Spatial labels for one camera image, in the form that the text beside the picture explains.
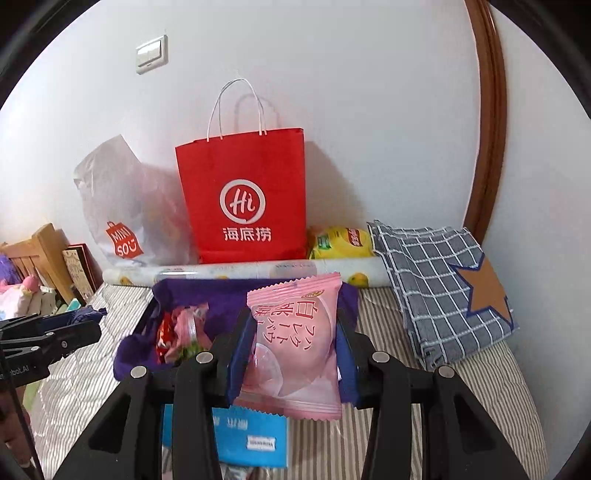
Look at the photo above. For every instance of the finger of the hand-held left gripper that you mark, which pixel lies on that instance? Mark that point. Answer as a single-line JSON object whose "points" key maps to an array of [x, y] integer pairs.
{"points": [[69, 339], [69, 316]]}

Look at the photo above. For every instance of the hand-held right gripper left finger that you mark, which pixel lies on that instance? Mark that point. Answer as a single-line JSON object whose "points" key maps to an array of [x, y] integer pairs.
{"points": [[244, 355]]}

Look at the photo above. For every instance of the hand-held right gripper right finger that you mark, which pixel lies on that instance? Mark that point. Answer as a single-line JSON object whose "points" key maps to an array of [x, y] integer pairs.
{"points": [[346, 369]]}

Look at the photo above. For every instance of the pink snack packet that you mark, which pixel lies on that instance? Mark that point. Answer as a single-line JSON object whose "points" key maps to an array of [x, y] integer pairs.
{"points": [[189, 323], [295, 332]]}

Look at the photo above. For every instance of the purple cloth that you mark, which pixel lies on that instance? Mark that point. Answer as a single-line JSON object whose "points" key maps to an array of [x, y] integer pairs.
{"points": [[221, 295]]}

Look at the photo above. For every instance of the red snack packet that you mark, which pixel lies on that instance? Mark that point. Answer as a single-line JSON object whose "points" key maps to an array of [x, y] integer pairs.
{"points": [[164, 339]]}

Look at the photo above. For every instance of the framed picture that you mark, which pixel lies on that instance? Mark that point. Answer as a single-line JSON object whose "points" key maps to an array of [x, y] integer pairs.
{"points": [[81, 272]]}

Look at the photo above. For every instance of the pink plush toy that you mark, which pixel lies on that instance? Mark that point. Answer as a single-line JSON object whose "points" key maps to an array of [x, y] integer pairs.
{"points": [[25, 288]]}

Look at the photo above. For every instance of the green wrapped candy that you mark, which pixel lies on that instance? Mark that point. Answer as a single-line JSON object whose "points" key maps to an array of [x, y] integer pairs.
{"points": [[189, 353]]}

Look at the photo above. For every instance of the striped bed sheet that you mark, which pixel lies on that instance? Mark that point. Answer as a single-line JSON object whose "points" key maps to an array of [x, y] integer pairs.
{"points": [[78, 397]]}

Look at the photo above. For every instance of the wooden headboard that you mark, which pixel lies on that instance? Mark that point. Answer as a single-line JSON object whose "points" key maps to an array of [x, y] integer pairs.
{"points": [[46, 249]]}

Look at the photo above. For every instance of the blue tissue pack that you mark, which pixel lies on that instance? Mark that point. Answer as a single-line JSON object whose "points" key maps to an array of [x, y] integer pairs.
{"points": [[249, 434]]}

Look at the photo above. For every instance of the printed paper roll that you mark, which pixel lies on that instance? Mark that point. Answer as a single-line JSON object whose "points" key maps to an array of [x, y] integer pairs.
{"points": [[258, 268]]}

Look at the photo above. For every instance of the checked fabric bag with star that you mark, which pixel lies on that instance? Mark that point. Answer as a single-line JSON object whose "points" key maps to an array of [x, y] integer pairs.
{"points": [[425, 286]]}

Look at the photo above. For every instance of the white plastic bag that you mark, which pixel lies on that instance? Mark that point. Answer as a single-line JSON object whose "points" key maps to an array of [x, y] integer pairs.
{"points": [[134, 207]]}

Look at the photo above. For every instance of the yellow snack packet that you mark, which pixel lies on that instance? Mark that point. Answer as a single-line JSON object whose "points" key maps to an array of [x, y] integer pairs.
{"points": [[341, 242]]}

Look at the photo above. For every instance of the red paper bag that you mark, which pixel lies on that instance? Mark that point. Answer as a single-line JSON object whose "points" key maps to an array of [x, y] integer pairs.
{"points": [[240, 166]]}

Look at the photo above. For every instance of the white light switch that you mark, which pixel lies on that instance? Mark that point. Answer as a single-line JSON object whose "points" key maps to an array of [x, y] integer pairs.
{"points": [[152, 55]]}

